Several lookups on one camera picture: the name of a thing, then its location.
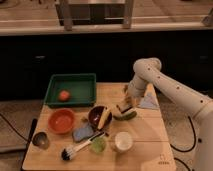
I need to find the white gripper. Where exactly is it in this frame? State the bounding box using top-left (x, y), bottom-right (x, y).
top-left (125, 79), bottom-right (147, 106)

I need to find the eraser with black stripe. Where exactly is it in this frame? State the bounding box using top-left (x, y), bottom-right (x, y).
top-left (116, 103), bottom-right (132, 113)

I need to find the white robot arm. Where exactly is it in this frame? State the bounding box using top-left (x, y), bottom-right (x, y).
top-left (127, 58), bottom-right (213, 171)

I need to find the white paper cup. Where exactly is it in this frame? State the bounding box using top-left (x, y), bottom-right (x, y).
top-left (112, 131), bottom-right (133, 153)

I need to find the green cucumber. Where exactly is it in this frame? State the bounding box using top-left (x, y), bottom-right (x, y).
top-left (113, 111), bottom-right (137, 121)

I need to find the grey folded cloth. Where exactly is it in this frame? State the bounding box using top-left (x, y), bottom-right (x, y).
top-left (138, 92), bottom-right (159, 110)

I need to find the yellow banana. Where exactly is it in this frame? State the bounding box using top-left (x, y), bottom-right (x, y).
top-left (97, 108), bottom-right (111, 130)

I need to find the dark brown bowl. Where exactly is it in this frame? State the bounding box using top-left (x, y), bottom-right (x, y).
top-left (88, 106), bottom-right (105, 129)

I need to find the blue sponge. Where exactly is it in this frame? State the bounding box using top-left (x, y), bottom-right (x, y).
top-left (72, 123), bottom-right (94, 142)

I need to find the green plastic tray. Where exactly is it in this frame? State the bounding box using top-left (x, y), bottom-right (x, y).
top-left (44, 73), bottom-right (96, 108)

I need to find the red tomato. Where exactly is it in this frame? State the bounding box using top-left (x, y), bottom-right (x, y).
top-left (58, 90), bottom-right (71, 102)

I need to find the orange bowl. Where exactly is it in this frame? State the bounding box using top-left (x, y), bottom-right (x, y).
top-left (48, 108), bottom-right (75, 134)

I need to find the black bristle brush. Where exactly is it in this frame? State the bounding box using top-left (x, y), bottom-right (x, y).
top-left (61, 132), bottom-right (105, 161)

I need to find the black cable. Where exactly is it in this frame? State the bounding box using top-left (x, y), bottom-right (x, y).
top-left (170, 114), bottom-right (198, 154)

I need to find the wooden stool frame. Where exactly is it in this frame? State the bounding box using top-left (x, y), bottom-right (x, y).
top-left (55, 0), bottom-right (134, 31)

